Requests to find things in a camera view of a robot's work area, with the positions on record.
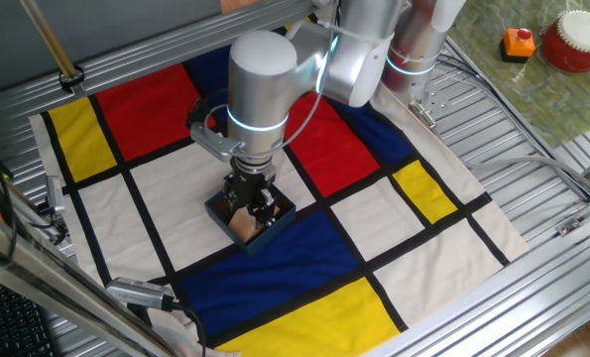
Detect small metal bracket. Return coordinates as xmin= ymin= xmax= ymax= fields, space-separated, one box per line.
xmin=555 ymin=216 xmax=582 ymax=237

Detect gold metal pole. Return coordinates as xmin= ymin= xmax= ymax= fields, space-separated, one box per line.
xmin=19 ymin=0 xmax=80 ymax=80

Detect green marbled mat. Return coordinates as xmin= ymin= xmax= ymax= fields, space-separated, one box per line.
xmin=445 ymin=0 xmax=590 ymax=149

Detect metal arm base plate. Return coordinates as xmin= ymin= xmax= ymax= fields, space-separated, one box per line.
xmin=408 ymin=73 xmax=457 ymax=130

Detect aluminium frame beam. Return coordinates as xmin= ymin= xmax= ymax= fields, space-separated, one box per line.
xmin=0 ymin=202 xmax=186 ymax=357

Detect grey cable hose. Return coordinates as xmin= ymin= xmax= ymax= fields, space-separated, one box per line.
xmin=465 ymin=156 xmax=590 ymax=202

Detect silver camera ribbed housing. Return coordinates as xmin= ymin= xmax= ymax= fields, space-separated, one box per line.
xmin=104 ymin=276 xmax=177 ymax=312

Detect black keyboard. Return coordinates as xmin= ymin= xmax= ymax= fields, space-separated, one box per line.
xmin=0 ymin=277 xmax=58 ymax=357

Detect black base cables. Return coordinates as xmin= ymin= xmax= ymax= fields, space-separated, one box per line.
xmin=435 ymin=52 xmax=590 ymax=199

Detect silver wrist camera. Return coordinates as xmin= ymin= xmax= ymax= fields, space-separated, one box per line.
xmin=188 ymin=121 xmax=246 ymax=163

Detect large wooden cube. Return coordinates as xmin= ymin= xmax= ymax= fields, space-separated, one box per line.
xmin=227 ymin=207 xmax=266 ymax=244

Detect thin grey wrist cable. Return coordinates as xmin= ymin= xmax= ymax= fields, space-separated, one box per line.
xmin=202 ymin=19 xmax=338 ymax=160

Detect red toy drum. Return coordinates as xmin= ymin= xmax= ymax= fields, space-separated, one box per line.
xmin=539 ymin=9 xmax=590 ymax=75

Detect Mondrian pattern cloth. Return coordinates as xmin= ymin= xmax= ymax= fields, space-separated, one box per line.
xmin=28 ymin=12 xmax=531 ymax=357

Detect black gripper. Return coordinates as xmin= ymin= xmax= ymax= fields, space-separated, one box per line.
xmin=221 ymin=166 xmax=280 ymax=232

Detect small grey camera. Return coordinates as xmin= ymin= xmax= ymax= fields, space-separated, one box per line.
xmin=45 ymin=176 xmax=66 ymax=215

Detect dark blue gift box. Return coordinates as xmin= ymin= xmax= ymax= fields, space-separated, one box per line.
xmin=203 ymin=182 xmax=297 ymax=258

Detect black pole clamp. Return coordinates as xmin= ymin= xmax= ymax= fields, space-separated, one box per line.
xmin=58 ymin=63 xmax=86 ymax=94

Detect orange box red button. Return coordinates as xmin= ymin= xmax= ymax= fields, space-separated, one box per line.
xmin=498 ymin=27 xmax=536 ymax=64

